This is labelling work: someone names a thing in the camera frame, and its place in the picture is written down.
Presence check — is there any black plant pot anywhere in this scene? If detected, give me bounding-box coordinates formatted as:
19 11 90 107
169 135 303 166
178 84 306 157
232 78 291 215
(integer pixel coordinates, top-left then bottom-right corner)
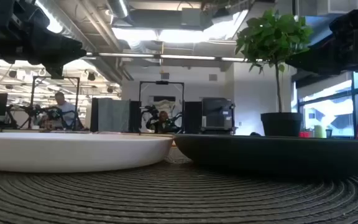
260 111 304 137

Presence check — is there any green leafy indoor tree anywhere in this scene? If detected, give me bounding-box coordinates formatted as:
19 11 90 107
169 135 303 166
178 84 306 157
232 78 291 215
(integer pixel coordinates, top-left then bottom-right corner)
234 8 313 113

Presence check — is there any grey partition panel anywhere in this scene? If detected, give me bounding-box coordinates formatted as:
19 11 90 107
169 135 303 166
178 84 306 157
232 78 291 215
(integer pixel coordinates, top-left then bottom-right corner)
90 98 142 133

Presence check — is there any black partition panel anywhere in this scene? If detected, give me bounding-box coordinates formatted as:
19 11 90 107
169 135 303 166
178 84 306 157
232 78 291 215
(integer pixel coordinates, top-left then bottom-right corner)
183 101 203 134

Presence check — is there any person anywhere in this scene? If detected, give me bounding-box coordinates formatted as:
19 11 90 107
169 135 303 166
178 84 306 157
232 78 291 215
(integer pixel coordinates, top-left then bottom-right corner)
47 91 80 131
146 111 175 134

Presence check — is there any black round plate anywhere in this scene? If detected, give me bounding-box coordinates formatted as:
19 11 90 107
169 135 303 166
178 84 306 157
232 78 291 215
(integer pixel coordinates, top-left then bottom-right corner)
173 133 358 180

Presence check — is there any white round plate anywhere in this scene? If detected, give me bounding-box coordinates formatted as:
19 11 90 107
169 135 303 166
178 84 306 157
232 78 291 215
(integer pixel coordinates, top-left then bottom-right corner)
0 132 174 174

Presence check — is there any black metal frame rig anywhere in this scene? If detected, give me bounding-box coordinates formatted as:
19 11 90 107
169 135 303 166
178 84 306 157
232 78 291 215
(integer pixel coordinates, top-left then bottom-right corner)
30 76 81 130
139 80 185 134

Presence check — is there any long ceiling light bar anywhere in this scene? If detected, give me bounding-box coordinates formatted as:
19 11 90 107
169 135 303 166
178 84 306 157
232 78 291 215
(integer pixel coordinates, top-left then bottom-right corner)
85 52 248 62

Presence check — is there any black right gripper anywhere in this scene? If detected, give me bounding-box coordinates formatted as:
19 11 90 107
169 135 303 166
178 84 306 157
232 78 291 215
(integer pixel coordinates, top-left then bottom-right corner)
286 0 358 73

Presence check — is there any white draped cloth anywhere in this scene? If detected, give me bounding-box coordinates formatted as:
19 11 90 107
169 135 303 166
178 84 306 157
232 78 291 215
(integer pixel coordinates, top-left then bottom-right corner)
149 95 183 125

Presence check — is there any black equipment cabinet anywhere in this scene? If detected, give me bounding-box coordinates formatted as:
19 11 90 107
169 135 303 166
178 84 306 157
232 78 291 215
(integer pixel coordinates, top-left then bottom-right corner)
201 97 237 135

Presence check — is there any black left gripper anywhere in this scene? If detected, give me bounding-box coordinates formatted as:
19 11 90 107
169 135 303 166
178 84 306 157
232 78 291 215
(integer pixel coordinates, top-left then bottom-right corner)
0 0 87 79

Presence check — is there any grey woven round placemat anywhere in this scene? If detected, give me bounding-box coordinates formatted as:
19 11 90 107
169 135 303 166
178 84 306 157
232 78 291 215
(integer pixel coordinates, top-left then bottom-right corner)
0 146 358 224

